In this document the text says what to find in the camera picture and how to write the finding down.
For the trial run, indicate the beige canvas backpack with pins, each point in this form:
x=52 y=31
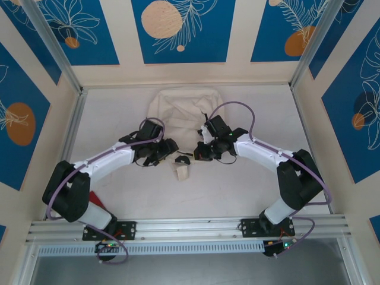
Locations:
x=181 y=110

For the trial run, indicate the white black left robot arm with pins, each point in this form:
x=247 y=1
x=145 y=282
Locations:
x=110 y=157

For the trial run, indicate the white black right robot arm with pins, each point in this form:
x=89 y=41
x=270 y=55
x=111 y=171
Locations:
x=261 y=151

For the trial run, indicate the red wallet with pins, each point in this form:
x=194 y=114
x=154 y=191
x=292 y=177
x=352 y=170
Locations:
x=95 y=200

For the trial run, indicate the small circuit board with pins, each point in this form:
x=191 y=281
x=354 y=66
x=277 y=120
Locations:
x=276 y=248
x=108 y=246

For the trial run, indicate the aluminium table side rail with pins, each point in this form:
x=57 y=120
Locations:
x=305 y=130
x=74 y=124

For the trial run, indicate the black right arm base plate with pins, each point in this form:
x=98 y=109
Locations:
x=249 y=227

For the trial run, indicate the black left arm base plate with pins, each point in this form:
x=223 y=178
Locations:
x=129 y=230

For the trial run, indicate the aluminium mounting rail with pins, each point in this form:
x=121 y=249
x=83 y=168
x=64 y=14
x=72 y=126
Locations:
x=184 y=228

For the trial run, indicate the aluminium frame post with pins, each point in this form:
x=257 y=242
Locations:
x=52 y=44
x=314 y=41

